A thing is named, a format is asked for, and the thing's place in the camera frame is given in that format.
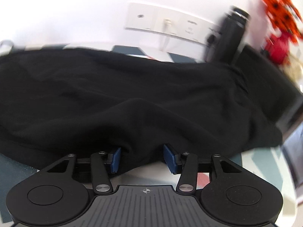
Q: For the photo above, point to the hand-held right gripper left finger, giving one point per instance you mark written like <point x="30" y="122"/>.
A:
<point x="116" y="160"/>

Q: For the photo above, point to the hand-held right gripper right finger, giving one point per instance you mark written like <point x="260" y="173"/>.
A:
<point x="169" y="159"/>

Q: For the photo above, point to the black sweatshirt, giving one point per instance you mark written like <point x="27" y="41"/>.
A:
<point x="118" y="87"/>

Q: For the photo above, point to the geometric patterned tablecloth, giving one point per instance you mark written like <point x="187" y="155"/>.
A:
<point x="265" y="160"/>

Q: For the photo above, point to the black box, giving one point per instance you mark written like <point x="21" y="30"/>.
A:
<point x="272" y="80"/>

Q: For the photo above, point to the black water bottle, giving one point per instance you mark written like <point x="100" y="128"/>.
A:
<point x="228" y="33"/>

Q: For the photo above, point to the red flower pot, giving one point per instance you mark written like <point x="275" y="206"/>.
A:
<point x="279" y="48"/>

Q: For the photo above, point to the orange artificial flowers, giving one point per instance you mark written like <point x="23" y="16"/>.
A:
<point x="281" y="7"/>

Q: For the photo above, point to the white wall socket plate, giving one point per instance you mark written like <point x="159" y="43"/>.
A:
<point x="146" y="16"/>

